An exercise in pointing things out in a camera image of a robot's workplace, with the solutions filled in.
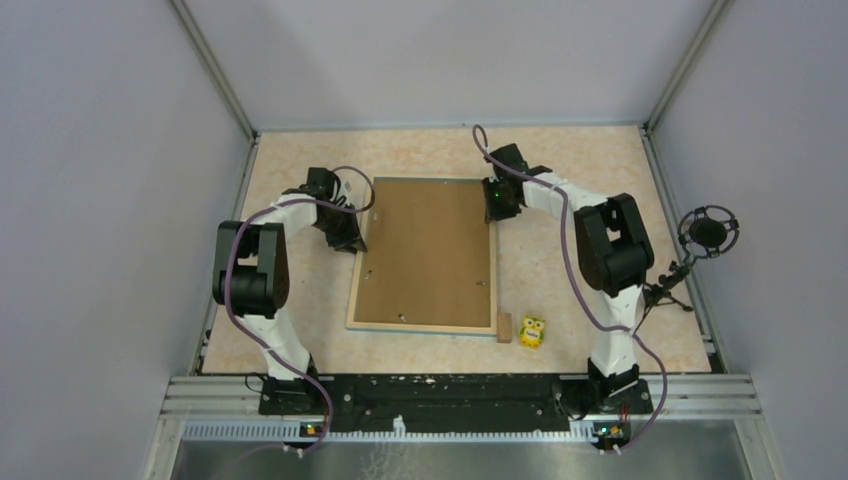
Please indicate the yellow owl toy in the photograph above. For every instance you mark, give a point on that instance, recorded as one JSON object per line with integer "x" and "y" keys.
{"x": 532, "y": 331}

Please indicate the aluminium rail frame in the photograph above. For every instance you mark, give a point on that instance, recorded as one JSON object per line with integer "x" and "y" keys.
{"x": 225, "y": 408}

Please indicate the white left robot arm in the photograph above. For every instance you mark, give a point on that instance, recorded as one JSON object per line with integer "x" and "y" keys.
{"x": 251, "y": 277}

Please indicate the small wooden block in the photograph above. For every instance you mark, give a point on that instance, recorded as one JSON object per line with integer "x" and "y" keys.
{"x": 504, "y": 328}

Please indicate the wooden picture frame blue edges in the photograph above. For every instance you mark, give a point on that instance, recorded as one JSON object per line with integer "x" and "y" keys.
{"x": 354, "y": 291}

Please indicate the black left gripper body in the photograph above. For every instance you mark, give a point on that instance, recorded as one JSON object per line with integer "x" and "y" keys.
{"x": 339, "y": 228}

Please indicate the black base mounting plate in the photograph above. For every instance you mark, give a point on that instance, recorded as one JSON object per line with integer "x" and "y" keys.
{"x": 457, "y": 403}

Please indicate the black microphone with orange tip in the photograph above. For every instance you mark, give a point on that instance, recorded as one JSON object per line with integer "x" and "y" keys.
{"x": 707, "y": 232}

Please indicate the black microphone tripod stand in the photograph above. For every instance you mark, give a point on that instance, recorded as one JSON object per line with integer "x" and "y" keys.
{"x": 660, "y": 293}

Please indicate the brown cardboard backing board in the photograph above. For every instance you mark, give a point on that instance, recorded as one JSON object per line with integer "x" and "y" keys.
{"x": 427, "y": 252}

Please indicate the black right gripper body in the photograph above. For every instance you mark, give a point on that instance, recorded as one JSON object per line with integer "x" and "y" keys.
{"x": 496, "y": 185}

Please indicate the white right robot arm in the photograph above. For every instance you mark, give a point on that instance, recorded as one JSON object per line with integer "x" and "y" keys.
{"x": 604, "y": 242}

